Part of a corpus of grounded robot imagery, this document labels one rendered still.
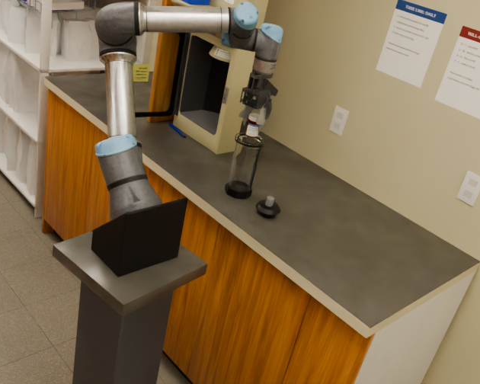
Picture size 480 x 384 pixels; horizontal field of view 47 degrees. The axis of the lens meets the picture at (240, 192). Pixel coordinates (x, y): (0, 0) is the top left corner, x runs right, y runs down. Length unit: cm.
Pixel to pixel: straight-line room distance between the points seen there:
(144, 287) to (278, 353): 63
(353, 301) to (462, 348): 80
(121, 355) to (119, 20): 98
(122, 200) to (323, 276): 67
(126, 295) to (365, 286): 74
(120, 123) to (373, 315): 95
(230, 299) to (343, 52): 111
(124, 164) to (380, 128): 116
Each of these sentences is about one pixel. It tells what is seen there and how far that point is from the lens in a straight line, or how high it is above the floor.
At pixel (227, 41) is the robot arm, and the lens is 186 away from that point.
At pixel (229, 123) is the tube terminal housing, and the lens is 235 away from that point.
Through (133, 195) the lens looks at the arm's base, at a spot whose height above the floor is 115.
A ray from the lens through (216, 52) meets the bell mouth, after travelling 236.
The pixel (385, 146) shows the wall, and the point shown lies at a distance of 234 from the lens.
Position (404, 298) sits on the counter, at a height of 94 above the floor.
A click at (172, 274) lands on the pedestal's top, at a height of 94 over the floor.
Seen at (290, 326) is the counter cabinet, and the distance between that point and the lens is 190.
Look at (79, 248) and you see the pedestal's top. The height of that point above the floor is 94.
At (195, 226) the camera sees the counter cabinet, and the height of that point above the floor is 79.
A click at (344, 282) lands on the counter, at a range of 179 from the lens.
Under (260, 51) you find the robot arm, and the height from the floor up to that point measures 149.
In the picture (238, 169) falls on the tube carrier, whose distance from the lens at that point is 202.
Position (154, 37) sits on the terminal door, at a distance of 240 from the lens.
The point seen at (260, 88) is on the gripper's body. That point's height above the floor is 136.
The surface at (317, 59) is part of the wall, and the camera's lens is 252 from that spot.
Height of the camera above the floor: 192
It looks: 27 degrees down
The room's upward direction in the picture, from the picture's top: 13 degrees clockwise
